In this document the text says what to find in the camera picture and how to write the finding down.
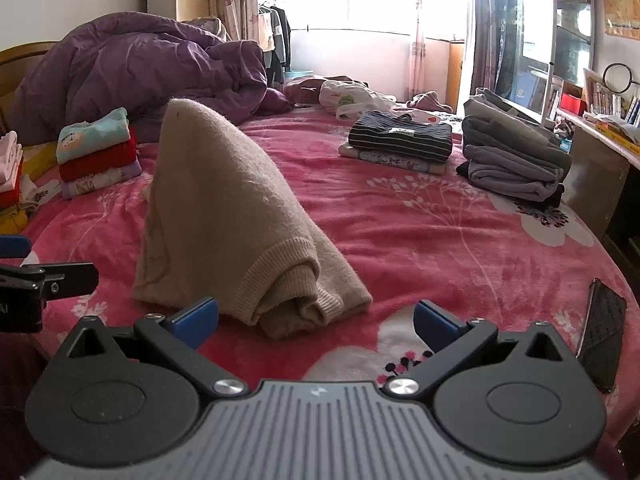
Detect beige knit sweater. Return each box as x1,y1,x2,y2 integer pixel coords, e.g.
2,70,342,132
132,99,372,339

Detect pink folded clothes pile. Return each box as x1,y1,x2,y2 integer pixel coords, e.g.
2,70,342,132
0,131,23,209

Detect grey folded clothes stack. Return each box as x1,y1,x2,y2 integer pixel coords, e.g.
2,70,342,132
457,88,572,211

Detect hanging dark clothes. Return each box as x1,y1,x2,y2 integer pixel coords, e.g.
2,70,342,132
258,4,292,89

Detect pink floral bed blanket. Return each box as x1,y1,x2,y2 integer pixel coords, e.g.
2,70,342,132
8,104,640,441

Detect lilac white folded garment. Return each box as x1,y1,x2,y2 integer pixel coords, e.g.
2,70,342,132
61,160,142,200

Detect black smartphone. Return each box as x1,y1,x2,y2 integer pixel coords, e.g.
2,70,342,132
577,278,627,394

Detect teal cartoon folded garment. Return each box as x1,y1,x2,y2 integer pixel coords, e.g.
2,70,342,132
56,107,130,165

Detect red folded garment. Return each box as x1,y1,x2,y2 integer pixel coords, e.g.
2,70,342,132
58,131,137,182

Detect floral light folded garment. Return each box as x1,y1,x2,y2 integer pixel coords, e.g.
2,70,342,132
337,142,446,176

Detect dark striped folded garment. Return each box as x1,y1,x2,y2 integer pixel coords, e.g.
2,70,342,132
348,110,452,164

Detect wooden headboard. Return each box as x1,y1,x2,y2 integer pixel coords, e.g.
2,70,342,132
0,41,56,133

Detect purple duvet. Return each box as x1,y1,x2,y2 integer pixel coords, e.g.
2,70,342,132
10,12,292,145

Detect wooden desk with books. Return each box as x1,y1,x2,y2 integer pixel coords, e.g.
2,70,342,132
549,66,640,281

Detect white printed crumpled garment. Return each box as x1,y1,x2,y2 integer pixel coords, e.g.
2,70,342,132
319,80,396,119

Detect glass door bookshelf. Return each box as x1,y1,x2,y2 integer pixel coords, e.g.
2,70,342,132
496,0,594,122

